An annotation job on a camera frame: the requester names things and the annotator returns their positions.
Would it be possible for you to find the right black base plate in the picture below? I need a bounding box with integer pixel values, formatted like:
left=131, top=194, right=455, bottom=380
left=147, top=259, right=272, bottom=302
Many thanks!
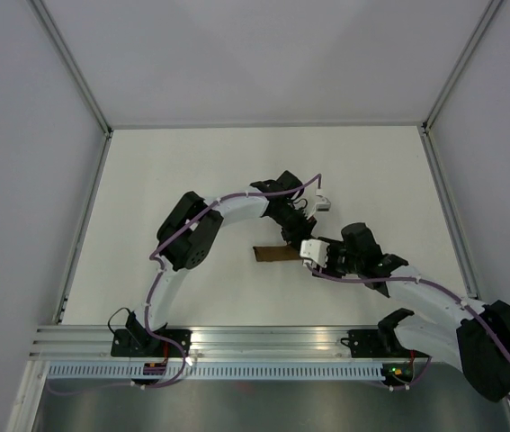
left=340, top=328, right=411, bottom=359

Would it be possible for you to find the aluminium frame post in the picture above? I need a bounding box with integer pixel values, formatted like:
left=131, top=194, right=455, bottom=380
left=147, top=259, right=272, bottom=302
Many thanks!
left=418, top=0, right=506, bottom=135
left=27, top=0, right=112, bottom=137

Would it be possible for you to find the left aluminium frame post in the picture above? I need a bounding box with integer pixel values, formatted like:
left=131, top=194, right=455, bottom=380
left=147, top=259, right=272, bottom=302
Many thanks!
left=27, top=0, right=112, bottom=137

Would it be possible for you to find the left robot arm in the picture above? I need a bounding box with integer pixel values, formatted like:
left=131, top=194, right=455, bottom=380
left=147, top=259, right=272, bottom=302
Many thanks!
left=111, top=171, right=322, bottom=357

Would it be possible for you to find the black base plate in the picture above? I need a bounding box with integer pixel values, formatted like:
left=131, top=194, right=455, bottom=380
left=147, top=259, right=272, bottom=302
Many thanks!
left=111, top=328, right=192, bottom=358
left=340, top=328, right=411, bottom=359

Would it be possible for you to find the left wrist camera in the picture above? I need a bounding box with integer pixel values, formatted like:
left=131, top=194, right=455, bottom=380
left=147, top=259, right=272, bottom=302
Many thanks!
left=311, top=189, right=331, bottom=214

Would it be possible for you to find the brown cloth napkin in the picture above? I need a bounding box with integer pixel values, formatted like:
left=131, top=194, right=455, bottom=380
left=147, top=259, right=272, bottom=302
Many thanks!
left=253, top=245, right=300, bottom=263

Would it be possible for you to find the right side aluminium rail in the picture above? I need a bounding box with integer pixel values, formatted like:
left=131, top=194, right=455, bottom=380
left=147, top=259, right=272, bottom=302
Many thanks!
left=417, top=124, right=483, bottom=301

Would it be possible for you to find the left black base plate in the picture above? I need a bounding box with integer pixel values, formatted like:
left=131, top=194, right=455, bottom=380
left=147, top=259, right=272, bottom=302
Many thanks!
left=111, top=328, right=192, bottom=358

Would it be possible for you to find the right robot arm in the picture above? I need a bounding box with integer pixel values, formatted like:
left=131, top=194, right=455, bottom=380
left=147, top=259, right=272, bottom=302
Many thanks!
left=300, top=222, right=510, bottom=402

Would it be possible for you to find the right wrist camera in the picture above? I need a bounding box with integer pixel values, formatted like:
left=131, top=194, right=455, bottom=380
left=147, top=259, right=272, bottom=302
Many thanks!
left=300, top=239, right=328, bottom=268

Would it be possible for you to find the white slotted cable duct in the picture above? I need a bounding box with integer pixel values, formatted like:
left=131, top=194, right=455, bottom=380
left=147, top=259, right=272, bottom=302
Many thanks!
left=48, top=362, right=383, bottom=381

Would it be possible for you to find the aluminium front rail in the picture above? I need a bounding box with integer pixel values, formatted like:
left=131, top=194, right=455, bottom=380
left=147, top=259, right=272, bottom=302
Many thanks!
left=27, top=324, right=510, bottom=362

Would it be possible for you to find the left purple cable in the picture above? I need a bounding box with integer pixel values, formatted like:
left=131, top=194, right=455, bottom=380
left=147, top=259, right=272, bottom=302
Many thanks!
left=47, top=173, right=326, bottom=397

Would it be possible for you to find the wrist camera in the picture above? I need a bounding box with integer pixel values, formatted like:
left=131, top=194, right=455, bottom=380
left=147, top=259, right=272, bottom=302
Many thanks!
left=311, top=189, right=331, bottom=214
left=300, top=239, right=328, bottom=268

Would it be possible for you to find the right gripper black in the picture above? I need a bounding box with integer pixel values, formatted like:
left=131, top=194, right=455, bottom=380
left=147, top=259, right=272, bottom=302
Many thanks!
left=311, top=235, right=362, bottom=281

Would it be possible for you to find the right aluminium frame post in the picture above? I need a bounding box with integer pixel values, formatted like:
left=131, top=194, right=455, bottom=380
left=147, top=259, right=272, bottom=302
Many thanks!
left=418, top=0, right=506, bottom=135

